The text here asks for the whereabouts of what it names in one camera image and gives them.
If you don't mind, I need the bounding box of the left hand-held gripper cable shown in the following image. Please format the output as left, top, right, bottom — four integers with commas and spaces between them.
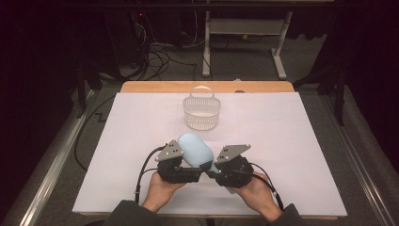
134, 145, 167, 204

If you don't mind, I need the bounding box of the white metal desk frame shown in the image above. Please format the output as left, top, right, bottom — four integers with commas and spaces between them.
201, 10, 295, 80

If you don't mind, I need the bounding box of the light blue hairbrush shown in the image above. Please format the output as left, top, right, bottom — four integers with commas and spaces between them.
177, 132, 236, 195

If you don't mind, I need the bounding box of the black floor cable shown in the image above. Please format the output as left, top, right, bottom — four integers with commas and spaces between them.
73, 95, 117, 172

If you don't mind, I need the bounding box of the person's left hand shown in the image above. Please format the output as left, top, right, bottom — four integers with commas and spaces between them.
141, 171, 187, 213

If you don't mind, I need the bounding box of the white plastic mesh basket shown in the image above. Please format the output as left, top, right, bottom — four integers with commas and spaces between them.
183, 85, 222, 132

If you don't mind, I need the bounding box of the wooden table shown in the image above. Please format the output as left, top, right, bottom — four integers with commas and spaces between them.
72, 80, 348, 220

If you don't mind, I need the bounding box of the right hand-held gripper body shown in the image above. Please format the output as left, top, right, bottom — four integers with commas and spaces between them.
214, 143, 255, 189

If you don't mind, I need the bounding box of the person's right hand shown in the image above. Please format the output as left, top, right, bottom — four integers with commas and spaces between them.
231, 171, 283, 222

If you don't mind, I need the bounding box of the aluminium floor rail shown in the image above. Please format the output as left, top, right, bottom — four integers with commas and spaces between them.
18, 89, 96, 226
319, 93, 397, 226

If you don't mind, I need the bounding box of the right hand-held gripper cable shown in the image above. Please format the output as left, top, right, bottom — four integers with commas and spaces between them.
248, 162, 285, 212

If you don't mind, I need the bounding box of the black metal stand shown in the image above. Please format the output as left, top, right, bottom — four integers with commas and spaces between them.
293, 62, 348, 127
76, 60, 104, 119

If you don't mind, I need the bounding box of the tangle of black cables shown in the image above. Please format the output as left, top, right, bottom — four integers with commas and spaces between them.
133, 12, 200, 81

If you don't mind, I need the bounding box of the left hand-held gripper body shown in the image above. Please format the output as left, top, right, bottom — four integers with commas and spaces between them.
154, 139, 203, 185

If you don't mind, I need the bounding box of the hand-held gripper cable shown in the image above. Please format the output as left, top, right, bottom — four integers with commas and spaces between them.
134, 145, 167, 204
248, 162, 285, 212

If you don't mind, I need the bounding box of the white table sheet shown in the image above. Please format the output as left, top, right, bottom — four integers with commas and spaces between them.
72, 91, 348, 218

